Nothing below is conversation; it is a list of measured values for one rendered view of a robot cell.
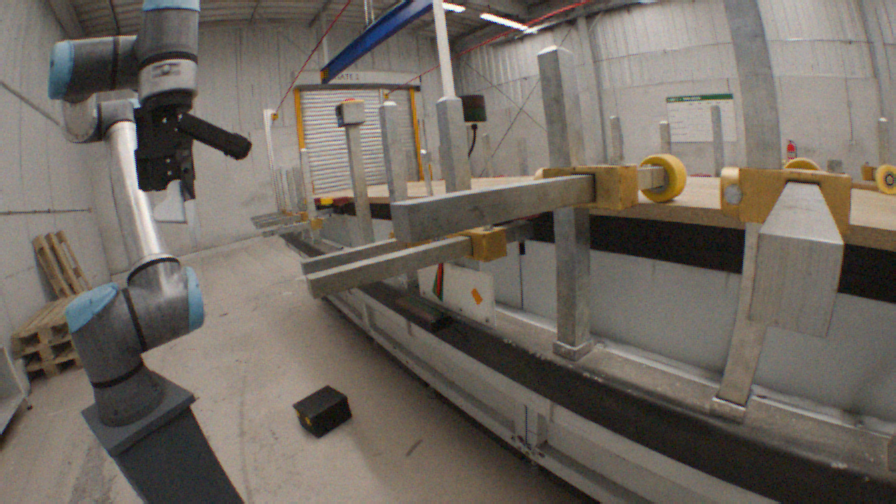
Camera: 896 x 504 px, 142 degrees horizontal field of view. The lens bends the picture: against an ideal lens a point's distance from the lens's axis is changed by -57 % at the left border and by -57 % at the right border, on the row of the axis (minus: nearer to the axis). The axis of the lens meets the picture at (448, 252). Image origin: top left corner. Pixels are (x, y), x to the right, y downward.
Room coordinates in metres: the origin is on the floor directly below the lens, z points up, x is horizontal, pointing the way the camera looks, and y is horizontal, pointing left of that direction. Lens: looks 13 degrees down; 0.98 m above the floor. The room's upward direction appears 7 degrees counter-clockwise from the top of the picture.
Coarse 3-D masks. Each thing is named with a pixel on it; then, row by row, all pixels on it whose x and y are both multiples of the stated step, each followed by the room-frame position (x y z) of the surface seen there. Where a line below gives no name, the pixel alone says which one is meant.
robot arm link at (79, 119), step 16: (64, 48) 0.31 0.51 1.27; (80, 48) 0.34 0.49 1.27; (96, 48) 0.36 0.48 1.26; (112, 48) 0.38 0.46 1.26; (64, 64) 0.32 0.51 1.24; (80, 64) 0.34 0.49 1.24; (96, 64) 0.36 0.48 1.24; (112, 64) 0.38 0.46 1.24; (64, 80) 0.32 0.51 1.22; (80, 80) 0.35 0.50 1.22; (96, 80) 0.37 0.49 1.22; (112, 80) 0.40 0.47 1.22; (48, 96) 0.32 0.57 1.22; (64, 96) 0.34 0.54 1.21; (80, 96) 0.37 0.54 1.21; (64, 112) 0.45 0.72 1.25; (80, 112) 0.46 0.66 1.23; (96, 112) 0.70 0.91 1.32; (64, 128) 0.60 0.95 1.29; (80, 128) 0.57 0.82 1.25; (96, 128) 0.70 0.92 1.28
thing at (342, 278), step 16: (512, 224) 0.67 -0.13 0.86; (528, 224) 0.68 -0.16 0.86; (448, 240) 0.60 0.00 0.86; (464, 240) 0.60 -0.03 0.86; (512, 240) 0.66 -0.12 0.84; (384, 256) 0.54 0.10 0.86; (400, 256) 0.53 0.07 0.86; (416, 256) 0.54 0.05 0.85; (432, 256) 0.56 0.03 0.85; (448, 256) 0.58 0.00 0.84; (320, 272) 0.48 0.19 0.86; (336, 272) 0.47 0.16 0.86; (352, 272) 0.49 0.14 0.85; (368, 272) 0.50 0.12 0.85; (384, 272) 0.51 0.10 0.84; (400, 272) 0.53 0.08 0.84; (320, 288) 0.46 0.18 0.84; (336, 288) 0.47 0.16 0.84; (352, 288) 0.48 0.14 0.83
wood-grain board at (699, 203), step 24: (336, 192) 2.86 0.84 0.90; (384, 192) 1.71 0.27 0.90; (408, 192) 1.45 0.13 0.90; (696, 192) 0.62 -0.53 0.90; (864, 192) 0.47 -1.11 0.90; (624, 216) 0.57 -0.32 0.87; (648, 216) 0.53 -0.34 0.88; (672, 216) 0.49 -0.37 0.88; (696, 216) 0.46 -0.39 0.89; (720, 216) 0.42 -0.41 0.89; (864, 216) 0.26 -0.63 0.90; (888, 216) 0.24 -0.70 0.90; (864, 240) 0.22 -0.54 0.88; (888, 240) 0.19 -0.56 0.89
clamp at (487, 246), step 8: (464, 232) 0.62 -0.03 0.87; (472, 232) 0.60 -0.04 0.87; (480, 232) 0.59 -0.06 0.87; (488, 232) 0.58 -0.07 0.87; (496, 232) 0.59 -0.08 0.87; (504, 232) 0.60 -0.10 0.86; (472, 240) 0.60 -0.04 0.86; (480, 240) 0.58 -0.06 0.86; (488, 240) 0.58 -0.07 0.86; (496, 240) 0.59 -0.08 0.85; (504, 240) 0.60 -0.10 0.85; (472, 248) 0.60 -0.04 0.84; (480, 248) 0.58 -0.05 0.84; (488, 248) 0.58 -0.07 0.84; (496, 248) 0.59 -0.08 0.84; (504, 248) 0.60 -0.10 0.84; (464, 256) 0.62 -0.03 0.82; (472, 256) 0.60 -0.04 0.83; (480, 256) 0.59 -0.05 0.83; (488, 256) 0.58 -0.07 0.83; (496, 256) 0.59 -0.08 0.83; (504, 256) 0.60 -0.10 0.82
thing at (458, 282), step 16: (432, 272) 0.73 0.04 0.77; (448, 272) 0.67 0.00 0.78; (464, 272) 0.63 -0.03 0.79; (480, 272) 0.59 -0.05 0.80; (448, 288) 0.68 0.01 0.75; (464, 288) 0.63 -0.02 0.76; (480, 288) 0.59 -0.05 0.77; (448, 304) 0.69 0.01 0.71; (464, 304) 0.64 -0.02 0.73; (480, 304) 0.60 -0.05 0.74; (480, 320) 0.60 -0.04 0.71
